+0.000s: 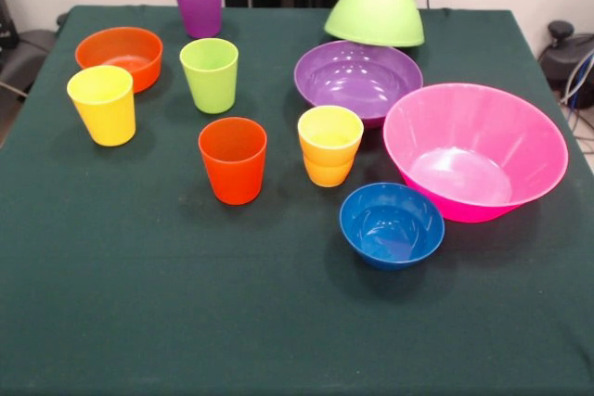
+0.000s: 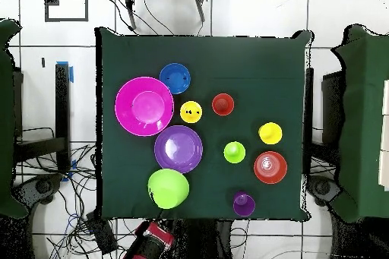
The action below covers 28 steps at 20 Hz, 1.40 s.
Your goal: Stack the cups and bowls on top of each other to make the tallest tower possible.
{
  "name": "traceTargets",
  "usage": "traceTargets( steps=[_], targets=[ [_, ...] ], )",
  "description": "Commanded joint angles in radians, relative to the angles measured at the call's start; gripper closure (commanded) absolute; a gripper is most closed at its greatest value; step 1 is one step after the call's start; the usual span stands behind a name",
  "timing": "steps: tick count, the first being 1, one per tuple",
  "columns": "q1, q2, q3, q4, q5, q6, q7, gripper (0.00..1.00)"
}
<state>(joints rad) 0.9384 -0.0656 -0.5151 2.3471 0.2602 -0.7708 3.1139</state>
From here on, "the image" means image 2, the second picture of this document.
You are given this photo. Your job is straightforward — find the black metal stand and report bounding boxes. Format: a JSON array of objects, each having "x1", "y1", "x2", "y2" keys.
[{"x1": 13, "y1": 62, "x2": 72, "y2": 175}]

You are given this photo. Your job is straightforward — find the orange bowl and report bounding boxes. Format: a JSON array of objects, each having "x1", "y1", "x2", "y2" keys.
[{"x1": 253, "y1": 150, "x2": 289, "y2": 185}]

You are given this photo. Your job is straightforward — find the purple cup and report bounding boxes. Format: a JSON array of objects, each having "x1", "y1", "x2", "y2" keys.
[{"x1": 232, "y1": 191, "x2": 257, "y2": 218}]

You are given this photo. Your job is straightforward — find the blue bowl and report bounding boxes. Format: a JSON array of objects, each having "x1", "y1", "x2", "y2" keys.
[{"x1": 159, "y1": 62, "x2": 191, "y2": 95}]

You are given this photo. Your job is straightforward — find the green bowl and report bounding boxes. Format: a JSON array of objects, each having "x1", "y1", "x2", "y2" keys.
[{"x1": 147, "y1": 168, "x2": 190, "y2": 210}]

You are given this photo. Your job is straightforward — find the pink bowl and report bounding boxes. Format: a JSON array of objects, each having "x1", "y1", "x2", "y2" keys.
[{"x1": 114, "y1": 76, "x2": 175, "y2": 137}]

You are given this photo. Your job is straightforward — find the dark green tablecloth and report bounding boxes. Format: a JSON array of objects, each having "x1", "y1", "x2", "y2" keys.
[{"x1": 94, "y1": 27, "x2": 314, "y2": 222}]

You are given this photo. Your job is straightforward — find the yellow ribbed cup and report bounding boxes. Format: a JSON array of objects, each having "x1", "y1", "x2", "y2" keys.
[{"x1": 179, "y1": 100, "x2": 204, "y2": 125}]

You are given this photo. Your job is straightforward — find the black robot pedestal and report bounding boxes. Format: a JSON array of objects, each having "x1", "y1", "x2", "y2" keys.
[{"x1": 169, "y1": 219, "x2": 233, "y2": 259}]

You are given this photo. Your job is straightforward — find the purple bowl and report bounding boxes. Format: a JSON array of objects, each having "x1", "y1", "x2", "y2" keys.
[{"x1": 153, "y1": 125, "x2": 204, "y2": 175}]

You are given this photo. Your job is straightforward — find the tall yellow cup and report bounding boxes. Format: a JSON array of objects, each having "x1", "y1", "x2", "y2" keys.
[{"x1": 258, "y1": 122, "x2": 283, "y2": 146}]

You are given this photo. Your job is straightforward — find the neighbouring green-clothed table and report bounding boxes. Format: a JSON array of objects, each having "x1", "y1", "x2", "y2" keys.
[
  {"x1": 329, "y1": 24, "x2": 389, "y2": 223},
  {"x1": 0, "y1": 18, "x2": 30, "y2": 220}
]

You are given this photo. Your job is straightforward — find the blue tape strip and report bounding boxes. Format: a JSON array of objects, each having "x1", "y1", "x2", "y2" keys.
[{"x1": 55, "y1": 60, "x2": 74, "y2": 84}]

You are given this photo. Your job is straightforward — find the grey robot pedestal leg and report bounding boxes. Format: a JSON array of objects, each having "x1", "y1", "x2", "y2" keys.
[
  {"x1": 305, "y1": 176, "x2": 343, "y2": 208},
  {"x1": 13, "y1": 173, "x2": 63, "y2": 207}
]

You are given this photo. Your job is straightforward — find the green cup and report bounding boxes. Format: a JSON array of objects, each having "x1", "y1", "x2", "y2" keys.
[{"x1": 223, "y1": 141, "x2": 247, "y2": 165}]

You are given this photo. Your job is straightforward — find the orange cup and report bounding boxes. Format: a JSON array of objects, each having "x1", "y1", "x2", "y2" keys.
[{"x1": 211, "y1": 93, "x2": 236, "y2": 117}]

